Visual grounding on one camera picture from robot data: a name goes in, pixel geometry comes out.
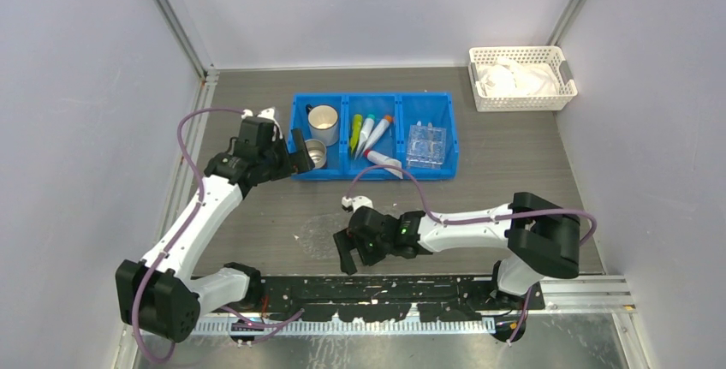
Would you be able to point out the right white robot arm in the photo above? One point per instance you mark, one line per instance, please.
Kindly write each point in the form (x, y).
(543, 239)

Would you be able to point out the green toothpaste tube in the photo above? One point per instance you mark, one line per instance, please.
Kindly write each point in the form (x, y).
(355, 129)

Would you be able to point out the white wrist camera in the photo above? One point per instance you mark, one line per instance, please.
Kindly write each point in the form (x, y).
(270, 114)
(352, 204)

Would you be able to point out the white plastic basket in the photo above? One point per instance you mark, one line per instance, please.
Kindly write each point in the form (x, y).
(549, 54)

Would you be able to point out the white toothpaste tube red cap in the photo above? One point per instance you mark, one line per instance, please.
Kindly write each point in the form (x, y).
(388, 163)

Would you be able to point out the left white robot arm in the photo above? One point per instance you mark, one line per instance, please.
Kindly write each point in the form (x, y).
(158, 294)

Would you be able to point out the white cloth in basket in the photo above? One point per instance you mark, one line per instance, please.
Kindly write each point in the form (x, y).
(507, 78)

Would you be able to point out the white-inside mug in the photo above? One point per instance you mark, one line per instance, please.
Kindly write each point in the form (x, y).
(323, 121)

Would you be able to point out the aluminium frame extrusion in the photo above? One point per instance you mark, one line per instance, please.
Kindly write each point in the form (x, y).
(253, 324)

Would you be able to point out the blue three-compartment bin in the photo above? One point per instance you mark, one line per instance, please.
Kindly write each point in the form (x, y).
(407, 108)

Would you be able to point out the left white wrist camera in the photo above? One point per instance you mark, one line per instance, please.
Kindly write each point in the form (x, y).
(270, 114)

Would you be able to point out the clear acrylic toothbrush holder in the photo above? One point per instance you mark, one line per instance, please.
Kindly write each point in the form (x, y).
(426, 147)

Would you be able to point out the white toothpaste tube teal cap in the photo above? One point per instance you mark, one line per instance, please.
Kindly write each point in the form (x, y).
(364, 134)

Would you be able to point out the steel cup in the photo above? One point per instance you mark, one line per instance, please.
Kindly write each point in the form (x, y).
(317, 152)

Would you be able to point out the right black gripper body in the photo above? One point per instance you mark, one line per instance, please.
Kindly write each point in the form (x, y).
(371, 252)

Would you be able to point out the white toothpaste tube orange cap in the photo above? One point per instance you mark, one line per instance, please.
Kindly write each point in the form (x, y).
(378, 132)

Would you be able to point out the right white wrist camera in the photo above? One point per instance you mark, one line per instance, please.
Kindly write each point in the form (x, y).
(352, 204)

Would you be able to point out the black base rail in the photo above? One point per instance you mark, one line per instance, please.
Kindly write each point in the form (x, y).
(380, 298)

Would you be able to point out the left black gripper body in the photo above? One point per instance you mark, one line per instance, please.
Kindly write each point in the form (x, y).
(277, 161)

